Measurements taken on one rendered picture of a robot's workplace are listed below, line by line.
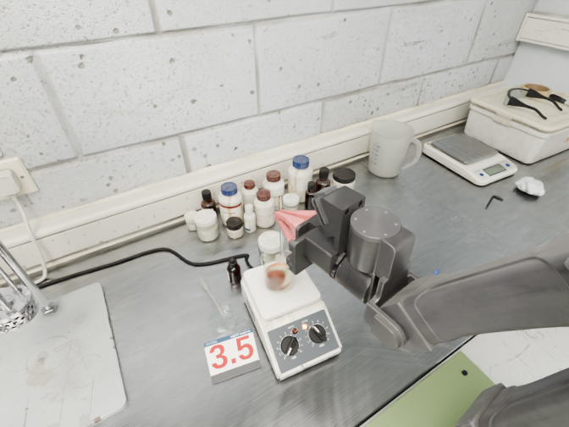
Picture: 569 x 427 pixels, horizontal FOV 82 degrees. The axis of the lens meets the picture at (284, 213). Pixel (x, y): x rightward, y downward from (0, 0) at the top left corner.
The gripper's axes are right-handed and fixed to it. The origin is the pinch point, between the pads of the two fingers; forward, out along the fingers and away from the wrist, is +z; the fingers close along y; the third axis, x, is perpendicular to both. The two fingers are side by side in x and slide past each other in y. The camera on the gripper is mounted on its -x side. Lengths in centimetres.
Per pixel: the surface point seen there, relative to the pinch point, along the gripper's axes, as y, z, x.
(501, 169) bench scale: -87, -9, 22
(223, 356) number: 15.9, -2.0, 23.0
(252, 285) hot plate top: 5.2, 2.7, 16.0
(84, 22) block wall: 9, 43, -25
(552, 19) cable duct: -139, 8, -13
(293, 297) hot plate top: 1.3, -4.6, 16.2
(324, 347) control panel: 1.6, -13.4, 21.8
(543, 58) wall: -144, 6, 1
